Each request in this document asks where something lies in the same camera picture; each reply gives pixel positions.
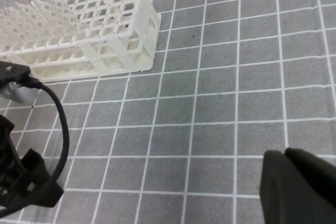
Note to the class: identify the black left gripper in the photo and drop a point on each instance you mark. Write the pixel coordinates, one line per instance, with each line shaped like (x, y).
(20, 177)

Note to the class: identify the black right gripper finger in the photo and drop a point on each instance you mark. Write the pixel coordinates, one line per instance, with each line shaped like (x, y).
(297, 187)

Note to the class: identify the clear test tube in rack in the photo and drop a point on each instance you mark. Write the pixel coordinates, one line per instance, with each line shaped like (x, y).
(30, 23)

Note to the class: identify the white plastic test tube rack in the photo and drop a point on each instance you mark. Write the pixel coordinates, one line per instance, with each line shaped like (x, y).
(117, 36)

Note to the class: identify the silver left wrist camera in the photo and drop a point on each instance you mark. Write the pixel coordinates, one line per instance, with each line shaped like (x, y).
(13, 79)

